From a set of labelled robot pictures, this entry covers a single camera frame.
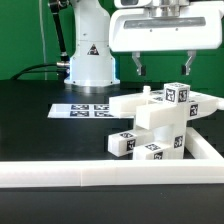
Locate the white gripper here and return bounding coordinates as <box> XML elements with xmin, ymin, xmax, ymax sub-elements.
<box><xmin>109</xmin><ymin>0</ymin><xmax>223</xmax><ymax>76</ymax></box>

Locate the white tagged cube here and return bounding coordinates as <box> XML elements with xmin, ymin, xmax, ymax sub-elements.
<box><xmin>164</xmin><ymin>82</ymin><xmax>190</xmax><ymax>105</ymax></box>

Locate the white chair seat part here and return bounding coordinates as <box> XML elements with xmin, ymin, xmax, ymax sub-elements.
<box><xmin>136</xmin><ymin>103</ymin><xmax>187</xmax><ymax>159</ymax></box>

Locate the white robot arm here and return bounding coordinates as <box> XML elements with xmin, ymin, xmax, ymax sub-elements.
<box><xmin>65</xmin><ymin>0</ymin><xmax>224</xmax><ymax>91</ymax></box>

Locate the white flat tagged plate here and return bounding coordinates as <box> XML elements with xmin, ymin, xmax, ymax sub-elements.
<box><xmin>47</xmin><ymin>103</ymin><xmax>134</xmax><ymax>120</ymax></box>

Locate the black cable bundle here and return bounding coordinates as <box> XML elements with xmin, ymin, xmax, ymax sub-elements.
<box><xmin>10</xmin><ymin>61</ymin><xmax>71</xmax><ymax>81</ymax></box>

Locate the white boundary fence frame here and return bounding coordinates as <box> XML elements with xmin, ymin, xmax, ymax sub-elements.
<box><xmin>0</xmin><ymin>128</ymin><xmax>224</xmax><ymax>188</ymax></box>

